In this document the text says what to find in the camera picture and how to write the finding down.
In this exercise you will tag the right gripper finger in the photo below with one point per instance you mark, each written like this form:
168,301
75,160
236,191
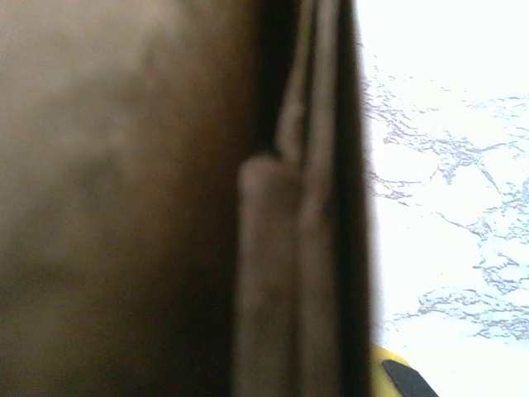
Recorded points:
380,374

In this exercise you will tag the brown cardboard box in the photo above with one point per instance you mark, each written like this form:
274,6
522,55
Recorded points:
144,207

